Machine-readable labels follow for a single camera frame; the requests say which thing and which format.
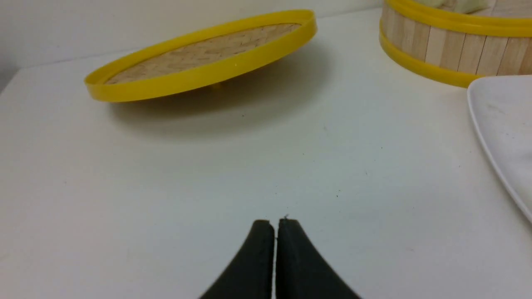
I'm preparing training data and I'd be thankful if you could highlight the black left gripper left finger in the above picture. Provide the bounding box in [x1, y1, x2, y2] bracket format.
[201, 220, 275, 299]

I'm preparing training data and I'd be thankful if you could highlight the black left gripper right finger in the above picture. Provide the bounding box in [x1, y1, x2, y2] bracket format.
[275, 218, 359, 299]

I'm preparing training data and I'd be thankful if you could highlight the white square plate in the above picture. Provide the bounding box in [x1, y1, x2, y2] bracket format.
[467, 75, 532, 220]

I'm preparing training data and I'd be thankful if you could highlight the yellow rimmed bamboo steamer lid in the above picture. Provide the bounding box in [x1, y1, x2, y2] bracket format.
[84, 10, 318, 103]

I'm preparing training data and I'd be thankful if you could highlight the yellow rimmed bamboo steamer basket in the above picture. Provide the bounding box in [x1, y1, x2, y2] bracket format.
[379, 0, 532, 88]

